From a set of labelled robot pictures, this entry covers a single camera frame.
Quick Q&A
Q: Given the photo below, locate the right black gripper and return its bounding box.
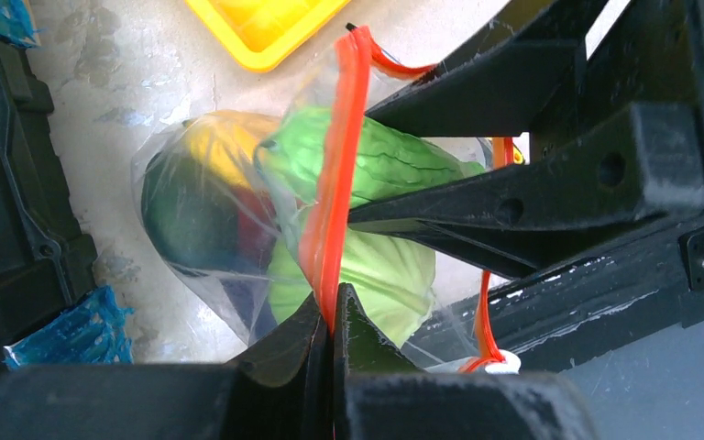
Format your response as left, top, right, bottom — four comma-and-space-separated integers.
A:
349, 1, 704, 371

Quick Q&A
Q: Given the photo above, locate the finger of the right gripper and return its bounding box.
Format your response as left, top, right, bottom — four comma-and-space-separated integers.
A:
367, 0, 606, 138

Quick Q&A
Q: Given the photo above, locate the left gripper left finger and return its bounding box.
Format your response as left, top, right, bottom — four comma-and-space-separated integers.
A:
225, 297, 331, 439

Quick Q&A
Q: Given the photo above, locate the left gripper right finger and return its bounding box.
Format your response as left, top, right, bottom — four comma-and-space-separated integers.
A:
334, 283, 417, 439

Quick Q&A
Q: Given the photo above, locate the green toy leaf vegetable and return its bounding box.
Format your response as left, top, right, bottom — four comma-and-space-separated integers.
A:
256, 106, 485, 208

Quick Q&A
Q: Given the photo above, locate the dark red toy fruit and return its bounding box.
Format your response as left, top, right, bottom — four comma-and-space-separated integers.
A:
234, 187, 281, 271

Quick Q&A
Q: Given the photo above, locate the clear orange zip bag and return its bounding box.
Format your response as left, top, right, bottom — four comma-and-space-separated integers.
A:
131, 27, 522, 374

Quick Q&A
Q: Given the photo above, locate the dark green toy avocado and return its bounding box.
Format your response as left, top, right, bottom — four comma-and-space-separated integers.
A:
140, 151, 240, 274

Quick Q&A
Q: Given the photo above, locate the green toy cabbage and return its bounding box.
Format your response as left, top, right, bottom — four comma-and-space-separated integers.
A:
267, 220, 436, 348

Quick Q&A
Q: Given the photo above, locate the yellow black screwdriver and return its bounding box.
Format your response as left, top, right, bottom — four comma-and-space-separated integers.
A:
491, 137, 525, 170

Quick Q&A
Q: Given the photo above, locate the yellow plastic bin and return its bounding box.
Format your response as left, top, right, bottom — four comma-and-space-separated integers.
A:
186, 0, 348, 72

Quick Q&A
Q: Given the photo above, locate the black plastic toolbox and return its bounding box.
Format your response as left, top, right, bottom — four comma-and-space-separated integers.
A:
0, 40, 97, 375

